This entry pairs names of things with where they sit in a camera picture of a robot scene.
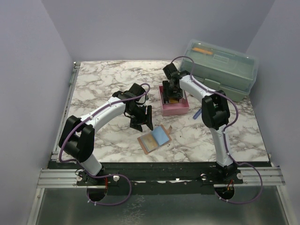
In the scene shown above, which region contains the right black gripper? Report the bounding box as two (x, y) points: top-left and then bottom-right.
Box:
(163, 80), (183, 101)

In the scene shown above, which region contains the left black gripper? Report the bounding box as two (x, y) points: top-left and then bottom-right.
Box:
(127, 105), (153, 132)

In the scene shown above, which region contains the gold credit card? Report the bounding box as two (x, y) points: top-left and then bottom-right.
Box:
(169, 98), (179, 104)

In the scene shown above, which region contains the tan leather card holder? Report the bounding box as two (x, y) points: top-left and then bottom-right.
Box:
(137, 125), (173, 155)

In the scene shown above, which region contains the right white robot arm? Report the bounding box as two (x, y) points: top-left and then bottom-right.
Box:
(163, 63), (237, 184)

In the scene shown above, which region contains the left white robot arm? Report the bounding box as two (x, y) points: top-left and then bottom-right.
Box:
(58, 83), (153, 185)

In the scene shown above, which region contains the pink card box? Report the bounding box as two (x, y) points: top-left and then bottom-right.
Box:
(159, 85), (189, 116)

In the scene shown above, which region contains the red blue screwdriver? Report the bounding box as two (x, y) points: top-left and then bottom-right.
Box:
(193, 108), (202, 120)

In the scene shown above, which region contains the green plastic toolbox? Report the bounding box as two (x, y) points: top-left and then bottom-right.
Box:
(179, 40), (259, 102)

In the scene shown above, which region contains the orange tool inside toolbox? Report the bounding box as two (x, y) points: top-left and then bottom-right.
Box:
(192, 47), (213, 55)

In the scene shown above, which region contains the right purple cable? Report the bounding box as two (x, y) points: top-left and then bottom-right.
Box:
(170, 56), (263, 204)

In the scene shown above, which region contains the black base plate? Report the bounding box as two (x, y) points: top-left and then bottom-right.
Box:
(47, 162), (272, 198)

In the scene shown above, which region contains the aluminium mounting rail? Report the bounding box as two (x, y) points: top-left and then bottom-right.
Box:
(37, 167), (285, 189)

